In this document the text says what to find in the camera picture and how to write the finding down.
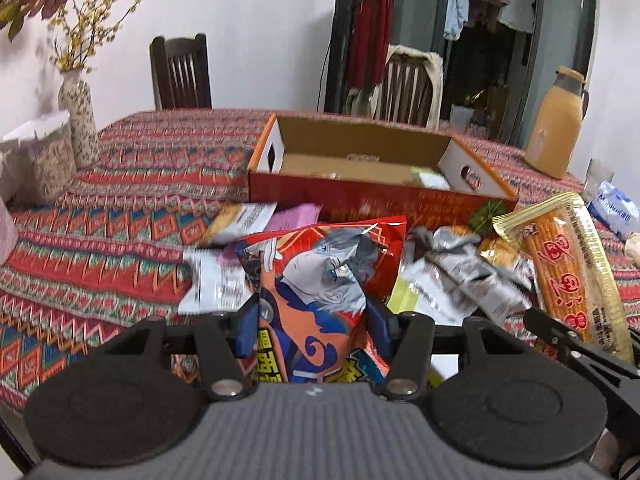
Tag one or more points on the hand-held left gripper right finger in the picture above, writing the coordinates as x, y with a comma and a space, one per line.
382, 327

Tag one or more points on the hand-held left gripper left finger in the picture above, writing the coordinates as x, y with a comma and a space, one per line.
247, 327

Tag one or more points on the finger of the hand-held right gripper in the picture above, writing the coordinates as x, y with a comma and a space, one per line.
550, 332

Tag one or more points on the yellow corn packet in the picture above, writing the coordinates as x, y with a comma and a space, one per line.
565, 260

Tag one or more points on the red cartoon snack bag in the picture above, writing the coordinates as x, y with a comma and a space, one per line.
320, 280

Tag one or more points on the orange snack packet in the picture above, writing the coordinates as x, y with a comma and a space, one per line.
497, 255

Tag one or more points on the silver snack packet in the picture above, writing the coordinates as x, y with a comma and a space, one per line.
465, 265

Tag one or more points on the yellow white snack packet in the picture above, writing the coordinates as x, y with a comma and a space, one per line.
240, 222

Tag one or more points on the pink snack packet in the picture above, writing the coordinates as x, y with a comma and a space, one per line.
295, 217

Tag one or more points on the orange cardboard box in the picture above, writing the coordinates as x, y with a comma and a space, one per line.
350, 202

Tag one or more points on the blue white tissue pack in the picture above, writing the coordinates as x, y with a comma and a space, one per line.
615, 207

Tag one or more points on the pale small snack packet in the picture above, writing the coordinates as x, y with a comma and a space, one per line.
430, 179

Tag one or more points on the clear drinking glass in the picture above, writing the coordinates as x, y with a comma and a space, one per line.
595, 175

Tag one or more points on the yellow thermos jug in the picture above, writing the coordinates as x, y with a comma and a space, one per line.
555, 130

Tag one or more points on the white plastic bin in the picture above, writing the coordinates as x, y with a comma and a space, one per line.
460, 117

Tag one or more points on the beige cloth bag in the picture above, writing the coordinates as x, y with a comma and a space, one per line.
360, 102

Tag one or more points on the light wooden chair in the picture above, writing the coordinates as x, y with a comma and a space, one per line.
405, 90

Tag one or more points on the beige cloth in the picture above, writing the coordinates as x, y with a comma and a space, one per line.
432, 85

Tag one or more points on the dark wooden chair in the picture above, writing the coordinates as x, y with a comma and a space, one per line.
180, 75

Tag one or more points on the floral ceramic vase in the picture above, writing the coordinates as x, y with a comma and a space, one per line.
80, 120

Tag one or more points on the clear seed container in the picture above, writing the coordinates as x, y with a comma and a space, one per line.
40, 160

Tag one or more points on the dark sliding glass door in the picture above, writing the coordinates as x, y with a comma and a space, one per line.
560, 60

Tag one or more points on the red tassel hanging decoration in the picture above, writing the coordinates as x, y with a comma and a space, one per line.
370, 35

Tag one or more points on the white hanging garment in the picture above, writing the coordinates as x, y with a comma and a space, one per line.
520, 7

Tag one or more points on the yellow flower branches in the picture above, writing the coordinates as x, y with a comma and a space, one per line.
85, 35

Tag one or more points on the light blue hanging garment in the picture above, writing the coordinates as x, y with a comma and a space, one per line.
456, 0

